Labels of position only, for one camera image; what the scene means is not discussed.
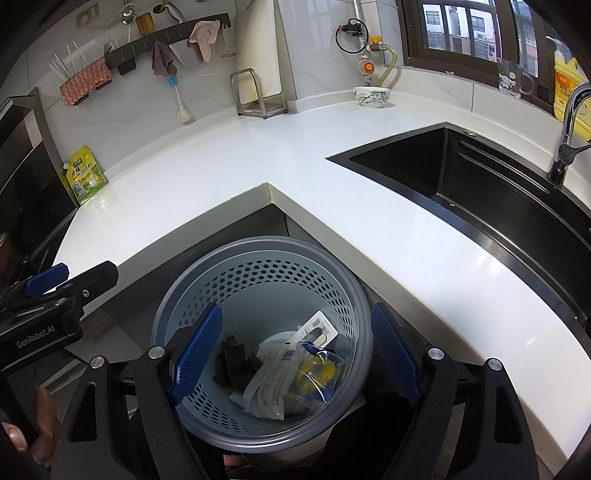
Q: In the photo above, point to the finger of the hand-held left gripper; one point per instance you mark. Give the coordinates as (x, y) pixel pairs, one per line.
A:
(46, 279)
(94, 277)

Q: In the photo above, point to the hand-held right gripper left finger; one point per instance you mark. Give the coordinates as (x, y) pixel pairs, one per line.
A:
(196, 355)

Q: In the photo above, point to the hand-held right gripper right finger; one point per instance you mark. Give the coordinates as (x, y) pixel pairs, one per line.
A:
(395, 355)

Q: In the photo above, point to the dark grey cloth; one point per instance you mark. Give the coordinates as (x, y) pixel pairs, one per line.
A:
(235, 364)

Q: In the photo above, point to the long clear plastic package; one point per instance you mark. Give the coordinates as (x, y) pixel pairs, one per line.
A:
(272, 378)

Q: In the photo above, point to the white clear snack packet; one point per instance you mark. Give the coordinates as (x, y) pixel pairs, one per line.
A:
(318, 327)

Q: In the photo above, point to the blue yellow plastic toy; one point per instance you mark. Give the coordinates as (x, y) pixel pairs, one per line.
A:
(314, 374)

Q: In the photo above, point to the grey perforated trash bin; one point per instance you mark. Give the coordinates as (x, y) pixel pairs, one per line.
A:
(258, 277)

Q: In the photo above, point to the person's left hand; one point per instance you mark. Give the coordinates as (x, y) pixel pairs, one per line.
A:
(46, 415)

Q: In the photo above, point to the black gas stove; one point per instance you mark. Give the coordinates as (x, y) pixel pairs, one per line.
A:
(41, 235)

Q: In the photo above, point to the yellow seasoning pouch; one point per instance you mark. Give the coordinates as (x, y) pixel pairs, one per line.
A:
(85, 180)

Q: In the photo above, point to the black range hood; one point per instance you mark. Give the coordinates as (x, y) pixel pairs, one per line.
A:
(23, 152)

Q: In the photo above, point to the black kitchen sink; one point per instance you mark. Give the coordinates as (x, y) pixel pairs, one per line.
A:
(485, 184)

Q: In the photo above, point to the orange wavy dish cloth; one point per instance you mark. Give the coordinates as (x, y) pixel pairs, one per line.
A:
(85, 83)

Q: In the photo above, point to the bundle of white straws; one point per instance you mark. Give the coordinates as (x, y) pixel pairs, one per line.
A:
(64, 62)

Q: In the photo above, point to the brown cloth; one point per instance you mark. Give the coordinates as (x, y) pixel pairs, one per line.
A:
(162, 60)

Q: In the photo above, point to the metal cutting board rack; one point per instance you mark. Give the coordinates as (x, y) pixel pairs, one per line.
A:
(258, 108)

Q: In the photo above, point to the patterned ceramic bowl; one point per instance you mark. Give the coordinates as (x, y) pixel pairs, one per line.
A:
(371, 98)

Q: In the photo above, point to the hanging metal peeler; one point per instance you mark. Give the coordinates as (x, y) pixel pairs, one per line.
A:
(227, 48)

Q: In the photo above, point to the pink cloth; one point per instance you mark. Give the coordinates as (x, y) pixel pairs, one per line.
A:
(205, 37)

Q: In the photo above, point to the chrome faucet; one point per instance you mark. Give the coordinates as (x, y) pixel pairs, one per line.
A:
(565, 152)

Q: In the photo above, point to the metal ladle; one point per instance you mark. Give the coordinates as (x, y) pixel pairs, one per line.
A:
(173, 10)

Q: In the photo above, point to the white cutting board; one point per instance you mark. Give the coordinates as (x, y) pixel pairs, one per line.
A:
(263, 46)

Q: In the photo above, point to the orange gas regulator knob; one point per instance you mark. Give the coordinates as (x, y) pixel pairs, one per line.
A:
(368, 68)

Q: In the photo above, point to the printed glass mug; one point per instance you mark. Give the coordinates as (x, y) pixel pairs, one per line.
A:
(512, 81)

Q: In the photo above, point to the yellow detergent bottle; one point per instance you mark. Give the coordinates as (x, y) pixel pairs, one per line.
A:
(570, 78)

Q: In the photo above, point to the dark framed window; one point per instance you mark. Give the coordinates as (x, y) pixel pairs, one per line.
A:
(457, 27)

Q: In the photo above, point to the metal gas pipe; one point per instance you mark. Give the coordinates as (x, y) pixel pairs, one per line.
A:
(358, 9)

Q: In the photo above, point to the white wall socket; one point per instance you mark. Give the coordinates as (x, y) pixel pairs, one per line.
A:
(87, 14)

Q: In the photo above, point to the black wall hook rack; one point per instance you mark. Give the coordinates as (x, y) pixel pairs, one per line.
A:
(184, 30)

